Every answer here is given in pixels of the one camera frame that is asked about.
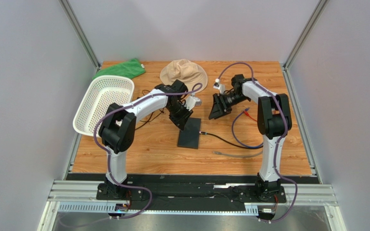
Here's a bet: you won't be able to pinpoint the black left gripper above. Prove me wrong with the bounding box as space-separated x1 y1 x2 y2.
167 102 194 132

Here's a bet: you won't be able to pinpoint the black Mercury network switch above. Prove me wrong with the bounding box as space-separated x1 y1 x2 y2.
177 117 201 149

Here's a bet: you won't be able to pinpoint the blue ethernet cable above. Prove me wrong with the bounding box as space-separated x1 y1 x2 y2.
231 109 264 149

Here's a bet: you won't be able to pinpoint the red ethernet cable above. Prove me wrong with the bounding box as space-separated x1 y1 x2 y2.
242 108 259 123

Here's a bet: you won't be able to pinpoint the black ethernet cable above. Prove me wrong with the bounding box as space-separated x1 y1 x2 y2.
199 130 264 150

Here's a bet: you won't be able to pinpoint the black power adapter with cord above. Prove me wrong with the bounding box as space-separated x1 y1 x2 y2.
132 89 169 123

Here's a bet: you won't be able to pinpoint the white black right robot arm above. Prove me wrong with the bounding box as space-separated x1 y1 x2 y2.
209 75 292 201

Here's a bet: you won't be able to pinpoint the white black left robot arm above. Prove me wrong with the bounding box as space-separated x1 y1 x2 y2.
94 80 202 200

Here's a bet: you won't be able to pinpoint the beige bucket hat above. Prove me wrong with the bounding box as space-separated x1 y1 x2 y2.
159 59 208 92

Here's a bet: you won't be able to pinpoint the green cloth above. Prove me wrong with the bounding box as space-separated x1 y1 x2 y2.
92 58 145 80

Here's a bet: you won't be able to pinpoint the white perforated plastic basket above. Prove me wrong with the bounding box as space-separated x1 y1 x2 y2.
73 75 135 137

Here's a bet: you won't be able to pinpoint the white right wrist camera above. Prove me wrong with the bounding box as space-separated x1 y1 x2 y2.
213 78 225 94

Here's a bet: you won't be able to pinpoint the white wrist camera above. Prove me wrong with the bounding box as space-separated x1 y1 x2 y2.
213 78 225 94
185 95 202 111

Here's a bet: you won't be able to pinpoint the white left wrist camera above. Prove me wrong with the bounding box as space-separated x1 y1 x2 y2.
185 95 202 111

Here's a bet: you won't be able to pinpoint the grey ethernet cable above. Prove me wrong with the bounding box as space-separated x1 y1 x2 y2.
212 151 264 158

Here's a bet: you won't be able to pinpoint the aluminium front rail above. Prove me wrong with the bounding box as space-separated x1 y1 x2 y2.
38 180 346 231

